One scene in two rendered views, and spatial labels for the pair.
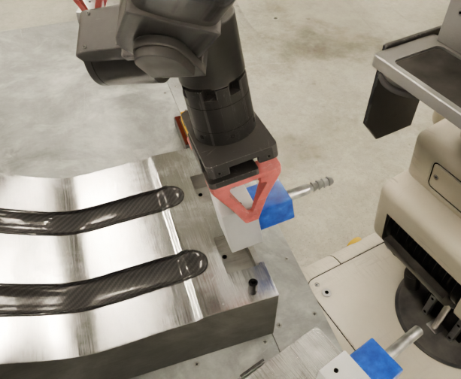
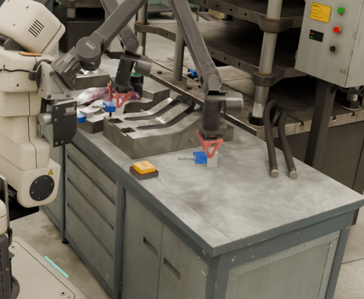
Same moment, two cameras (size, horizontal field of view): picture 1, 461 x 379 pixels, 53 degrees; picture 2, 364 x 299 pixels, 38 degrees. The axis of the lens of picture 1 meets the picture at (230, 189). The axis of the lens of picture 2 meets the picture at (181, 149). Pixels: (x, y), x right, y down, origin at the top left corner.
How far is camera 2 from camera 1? 2.41 m
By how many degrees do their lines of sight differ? 108
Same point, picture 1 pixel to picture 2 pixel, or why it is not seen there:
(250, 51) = not seen: outside the picture
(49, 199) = (177, 126)
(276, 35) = not seen: outside the picture
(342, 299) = (53, 291)
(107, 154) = (181, 166)
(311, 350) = (94, 120)
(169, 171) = (143, 132)
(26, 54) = (269, 203)
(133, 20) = not seen: hidden behind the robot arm
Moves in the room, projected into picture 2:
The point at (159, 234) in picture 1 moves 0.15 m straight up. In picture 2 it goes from (139, 123) to (141, 88)
